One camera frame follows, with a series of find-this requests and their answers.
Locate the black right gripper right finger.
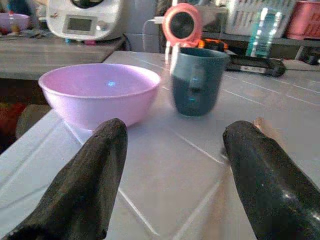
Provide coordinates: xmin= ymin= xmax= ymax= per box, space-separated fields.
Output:
xmin=222 ymin=120 xmax=320 ymax=240

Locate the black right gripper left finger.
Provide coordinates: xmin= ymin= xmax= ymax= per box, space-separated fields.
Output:
xmin=0 ymin=117 xmax=129 ymax=240

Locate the light wooden utensil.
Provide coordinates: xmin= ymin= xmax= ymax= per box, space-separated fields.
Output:
xmin=251 ymin=116 xmax=285 ymax=147

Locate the pink plastic bowl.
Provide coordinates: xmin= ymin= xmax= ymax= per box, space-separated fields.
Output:
xmin=37 ymin=63 xmax=162 ymax=131

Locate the black flat device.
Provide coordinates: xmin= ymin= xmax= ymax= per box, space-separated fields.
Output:
xmin=224 ymin=53 xmax=287 ymax=78

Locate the dark teal plastic cup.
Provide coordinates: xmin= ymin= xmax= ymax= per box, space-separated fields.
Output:
xmin=170 ymin=47 xmax=230 ymax=118

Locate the grey side table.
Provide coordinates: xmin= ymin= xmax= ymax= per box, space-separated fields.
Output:
xmin=0 ymin=32 xmax=126 ymax=81

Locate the orange black tool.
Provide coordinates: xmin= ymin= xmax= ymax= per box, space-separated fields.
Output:
xmin=198 ymin=37 xmax=229 ymax=52

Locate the clear plastic water bottle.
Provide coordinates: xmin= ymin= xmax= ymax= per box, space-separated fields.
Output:
xmin=245 ymin=6 xmax=278 ymax=59

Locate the white kitchen appliance with display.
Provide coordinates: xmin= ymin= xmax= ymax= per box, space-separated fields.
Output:
xmin=46 ymin=0 xmax=126 ymax=42

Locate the pink plastic container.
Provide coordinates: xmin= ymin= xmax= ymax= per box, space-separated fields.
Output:
xmin=284 ymin=0 xmax=320 ymax=40

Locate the purple plastic bowl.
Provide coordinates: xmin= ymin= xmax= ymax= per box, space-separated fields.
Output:
xmin=0 ymin=12 xmax=31 ymax=33

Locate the white plastic basket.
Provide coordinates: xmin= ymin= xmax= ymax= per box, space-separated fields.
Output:
xmin=223 ymin=0 xmax=298 ymax=38

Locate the pink round desk fan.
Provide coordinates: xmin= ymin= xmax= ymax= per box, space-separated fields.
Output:
xmin=161 ymin=2 xmax=203 ymax=55

